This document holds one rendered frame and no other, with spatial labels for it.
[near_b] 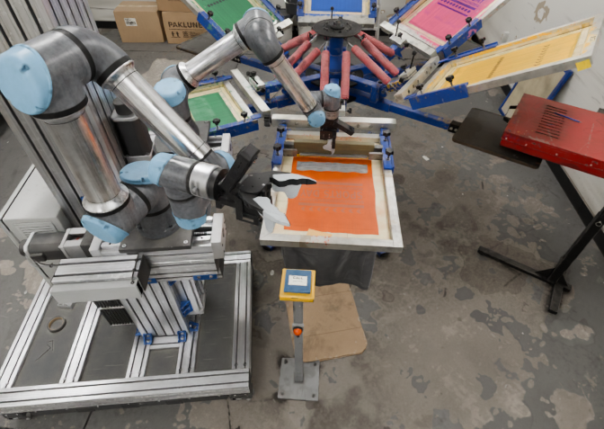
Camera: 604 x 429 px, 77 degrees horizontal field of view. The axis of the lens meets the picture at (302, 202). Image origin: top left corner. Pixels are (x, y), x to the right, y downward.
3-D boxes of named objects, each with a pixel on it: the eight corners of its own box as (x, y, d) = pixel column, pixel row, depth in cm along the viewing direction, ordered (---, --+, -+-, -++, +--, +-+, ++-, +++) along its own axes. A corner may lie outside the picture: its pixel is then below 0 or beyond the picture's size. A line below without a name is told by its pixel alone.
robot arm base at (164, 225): (131, 240, 122) (121, 218, 115) (142, 206, 132) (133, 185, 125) (180, 237, 122) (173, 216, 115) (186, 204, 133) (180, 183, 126)
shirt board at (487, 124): (546, 141, 225) (553, 129, 219) (532, 179, 201) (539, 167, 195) (347, 81, 278) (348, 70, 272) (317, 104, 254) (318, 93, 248)
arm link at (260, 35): (265, 22, 131) (333, 120, 162) (262, 11, 138) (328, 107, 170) (238, 42, 134) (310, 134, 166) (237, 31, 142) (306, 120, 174)
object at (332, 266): (370, 291, 193) (383, 236, 163) (281, 286, 195) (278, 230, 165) (369, 286, 195) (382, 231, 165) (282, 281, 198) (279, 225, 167)
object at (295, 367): (317, 401, 205) (325, 309, 137) (277, 397, 206) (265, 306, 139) (319, 360, 220) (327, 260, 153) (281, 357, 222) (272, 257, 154)
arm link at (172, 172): (171, 172, 91) (162, 143, 85) (211, 183, 88) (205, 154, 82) (151, 193, 86) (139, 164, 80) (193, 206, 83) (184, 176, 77)
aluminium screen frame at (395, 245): (401, 253, 156) (403, 247, 154) (260, 245, 159) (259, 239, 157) (385, 139, 212) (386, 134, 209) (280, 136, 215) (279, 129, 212)
